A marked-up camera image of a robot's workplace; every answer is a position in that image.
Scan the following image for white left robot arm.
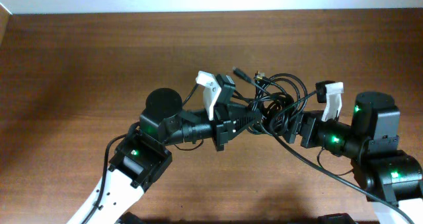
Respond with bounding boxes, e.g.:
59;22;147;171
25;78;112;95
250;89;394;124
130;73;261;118
69;88;262;223

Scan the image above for black usb cables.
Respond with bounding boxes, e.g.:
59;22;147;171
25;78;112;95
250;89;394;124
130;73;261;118
227;66;310;137

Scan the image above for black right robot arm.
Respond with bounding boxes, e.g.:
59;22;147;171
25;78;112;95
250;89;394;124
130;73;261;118
283;91;422;223

